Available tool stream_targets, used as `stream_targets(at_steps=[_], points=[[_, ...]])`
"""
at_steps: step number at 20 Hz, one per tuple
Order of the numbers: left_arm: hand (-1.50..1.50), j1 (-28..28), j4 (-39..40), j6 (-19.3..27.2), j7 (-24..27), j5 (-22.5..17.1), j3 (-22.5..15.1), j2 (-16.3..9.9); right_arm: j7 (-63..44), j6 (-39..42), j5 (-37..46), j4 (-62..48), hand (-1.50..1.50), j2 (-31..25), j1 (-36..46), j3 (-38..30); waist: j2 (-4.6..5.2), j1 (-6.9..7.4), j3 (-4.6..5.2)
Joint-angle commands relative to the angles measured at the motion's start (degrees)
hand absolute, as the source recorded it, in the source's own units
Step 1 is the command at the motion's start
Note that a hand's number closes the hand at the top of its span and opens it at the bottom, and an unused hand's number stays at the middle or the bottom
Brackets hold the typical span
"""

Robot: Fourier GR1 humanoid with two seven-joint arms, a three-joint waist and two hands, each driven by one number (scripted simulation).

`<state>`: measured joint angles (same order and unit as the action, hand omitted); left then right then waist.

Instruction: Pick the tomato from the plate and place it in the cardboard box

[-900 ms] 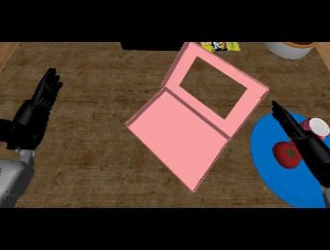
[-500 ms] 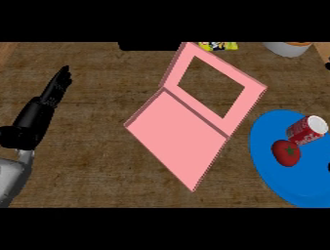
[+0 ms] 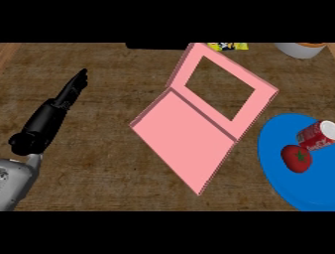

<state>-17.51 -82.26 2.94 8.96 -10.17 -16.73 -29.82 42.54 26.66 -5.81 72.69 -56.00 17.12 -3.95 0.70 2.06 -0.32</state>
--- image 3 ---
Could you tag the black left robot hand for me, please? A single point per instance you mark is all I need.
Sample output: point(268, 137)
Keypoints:
point(42, 123)

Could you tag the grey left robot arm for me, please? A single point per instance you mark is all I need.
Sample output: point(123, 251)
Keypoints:
point(4, 186)

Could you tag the pink cardboard box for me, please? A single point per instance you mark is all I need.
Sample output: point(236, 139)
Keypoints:
point(193, 132)

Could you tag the red tomato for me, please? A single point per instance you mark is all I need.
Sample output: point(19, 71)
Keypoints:
point(296, 158)

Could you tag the blue plate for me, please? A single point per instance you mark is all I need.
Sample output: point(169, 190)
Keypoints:
point(320, 178)

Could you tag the yellow snack packet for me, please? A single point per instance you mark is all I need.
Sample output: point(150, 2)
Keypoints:
point(227, 46)

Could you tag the red soda can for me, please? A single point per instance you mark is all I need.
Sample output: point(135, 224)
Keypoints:
point(315, 135)

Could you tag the white bowl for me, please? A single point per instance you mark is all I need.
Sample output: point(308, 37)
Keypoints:
point(301, 50)

